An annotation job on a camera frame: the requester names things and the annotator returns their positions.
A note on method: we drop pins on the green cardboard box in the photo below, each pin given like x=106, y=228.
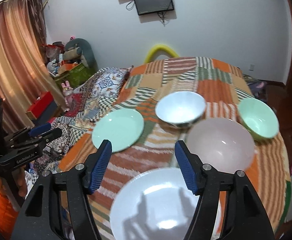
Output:
x=77, y=76

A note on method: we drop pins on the pink bunny toy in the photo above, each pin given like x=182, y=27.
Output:
x=67, y=91

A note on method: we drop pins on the white bowl dark spots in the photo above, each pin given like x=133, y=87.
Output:
x=181, y=109

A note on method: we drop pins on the mint green bowl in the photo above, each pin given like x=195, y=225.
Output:
x=258, y=118

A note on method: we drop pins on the white blue patterned blanket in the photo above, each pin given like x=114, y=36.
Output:
x=91, y=101

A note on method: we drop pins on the grey plush toy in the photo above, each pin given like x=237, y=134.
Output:
x=79, y=48

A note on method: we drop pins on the pink beige bowl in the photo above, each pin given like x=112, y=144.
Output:
x=223, y=143

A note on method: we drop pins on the white plate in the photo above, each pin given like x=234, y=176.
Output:
x=154, y=205

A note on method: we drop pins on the mint green plate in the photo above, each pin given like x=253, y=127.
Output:
x=121, y=127

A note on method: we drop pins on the orange striped curtain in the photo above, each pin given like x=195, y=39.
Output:
x=23, y=74

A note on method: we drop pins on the person's left hand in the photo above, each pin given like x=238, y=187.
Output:
x=19, y=182

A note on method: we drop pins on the wall mounted black monitor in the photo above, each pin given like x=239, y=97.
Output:
x=145, y=7

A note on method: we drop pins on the red box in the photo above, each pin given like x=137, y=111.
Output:
x=40, y=105

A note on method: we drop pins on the yellow foam tube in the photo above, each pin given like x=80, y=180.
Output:
x=159, y=48

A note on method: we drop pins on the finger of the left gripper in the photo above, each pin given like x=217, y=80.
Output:
x=38, y=130
x=51, y=135

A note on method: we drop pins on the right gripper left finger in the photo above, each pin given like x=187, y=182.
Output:
x=41, y=215

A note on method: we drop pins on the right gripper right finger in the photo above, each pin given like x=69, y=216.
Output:
x=244, y=216

